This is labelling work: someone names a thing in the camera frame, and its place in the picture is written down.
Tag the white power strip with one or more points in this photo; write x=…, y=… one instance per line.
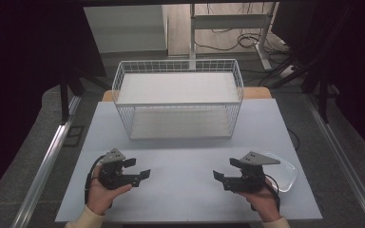
x=286, y=71

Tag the black stand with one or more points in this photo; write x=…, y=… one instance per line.
x=64, y=101
x=323, y=101

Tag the dark curtain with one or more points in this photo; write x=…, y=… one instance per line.
x=358, y=63
x=19, y=79

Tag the grey panel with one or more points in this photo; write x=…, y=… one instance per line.
x=126, y=28

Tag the metal rail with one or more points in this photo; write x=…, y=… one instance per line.
x=47, y=164
x=345, y=164

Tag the person's right hand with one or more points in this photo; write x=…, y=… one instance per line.
x=263, y=202

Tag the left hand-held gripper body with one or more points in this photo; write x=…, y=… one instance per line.
x=111, y=177

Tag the clear plastic tray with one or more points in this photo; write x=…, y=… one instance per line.
x=286, y=177

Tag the dark floor frame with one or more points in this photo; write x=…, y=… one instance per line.
x=74, y=136

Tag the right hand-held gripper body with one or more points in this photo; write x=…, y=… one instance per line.
x=250, y=177

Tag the white metal desk frame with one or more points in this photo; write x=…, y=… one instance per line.
x=231, y=21

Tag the person's left hand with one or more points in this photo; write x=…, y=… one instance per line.
x=99, y=196

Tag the wooden table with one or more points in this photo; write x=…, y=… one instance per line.
x=256, y=93

